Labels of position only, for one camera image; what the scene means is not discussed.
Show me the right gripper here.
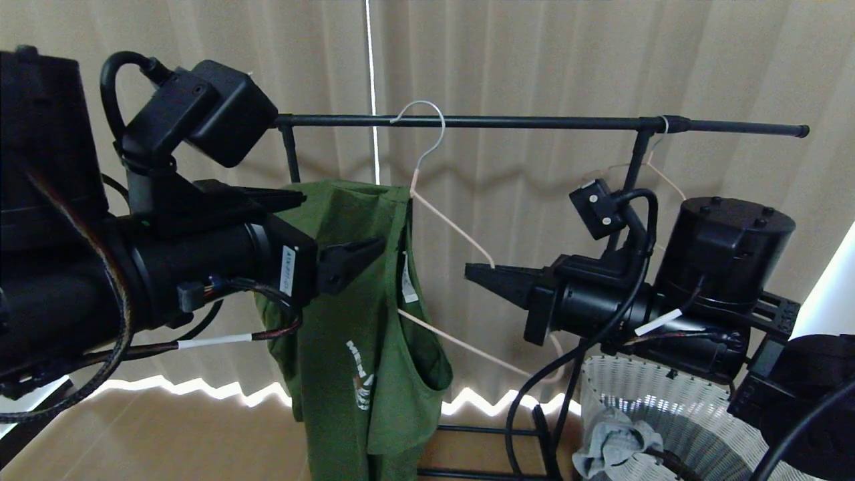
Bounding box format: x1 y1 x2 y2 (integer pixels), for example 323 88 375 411
523 267 750 387

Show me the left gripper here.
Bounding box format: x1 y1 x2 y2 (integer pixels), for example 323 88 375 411
0 214 319 396

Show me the pale grey garment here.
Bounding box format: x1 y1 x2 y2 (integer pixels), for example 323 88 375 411
572 407 666 481

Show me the pink clothes hanger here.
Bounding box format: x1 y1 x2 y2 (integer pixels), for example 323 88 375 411
580 127 687 201
389 100 570 387

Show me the green long-sleeved shirt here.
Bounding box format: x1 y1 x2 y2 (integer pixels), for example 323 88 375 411
254 179 454 481

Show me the white laundry basket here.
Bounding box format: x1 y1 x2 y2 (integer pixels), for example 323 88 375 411
578 355 822 481

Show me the black clothes rack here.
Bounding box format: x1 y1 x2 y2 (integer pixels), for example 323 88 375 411
274 114 810 481

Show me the beige curtain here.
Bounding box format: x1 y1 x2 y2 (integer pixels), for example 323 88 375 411
0 0 855 418

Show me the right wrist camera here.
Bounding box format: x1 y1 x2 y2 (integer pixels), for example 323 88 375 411
553 177 652 285

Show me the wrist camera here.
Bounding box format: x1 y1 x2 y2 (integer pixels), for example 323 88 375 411
553 177 652 285
120 59 309 238

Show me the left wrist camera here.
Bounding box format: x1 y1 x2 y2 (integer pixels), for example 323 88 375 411
120 59 309 238

